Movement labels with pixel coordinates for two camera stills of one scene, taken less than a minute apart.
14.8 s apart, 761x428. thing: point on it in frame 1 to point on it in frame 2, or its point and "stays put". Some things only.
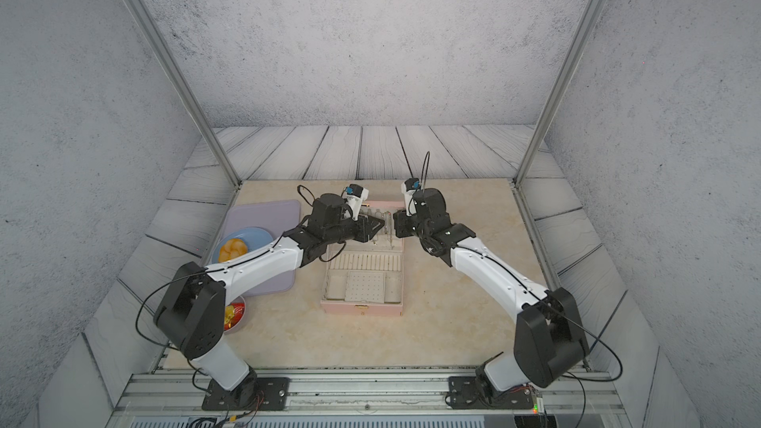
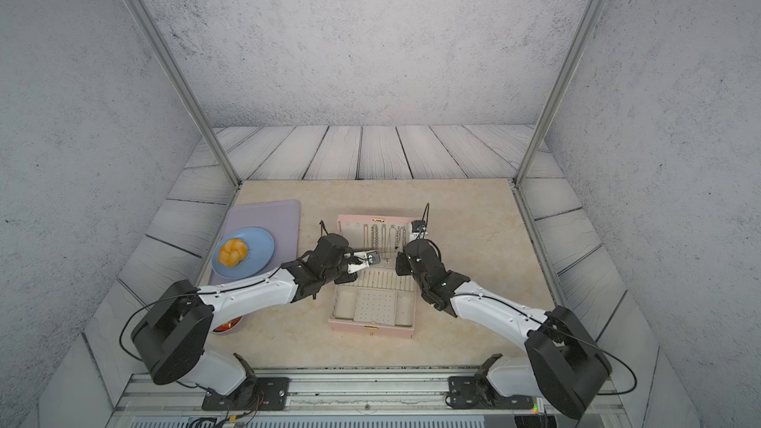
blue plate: [255, 238] stays put
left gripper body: [361, 230] to [343, 276]
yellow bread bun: [233, 249] stays put
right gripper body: [406, 224] to [403, 267]
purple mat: [274, 216] stays put
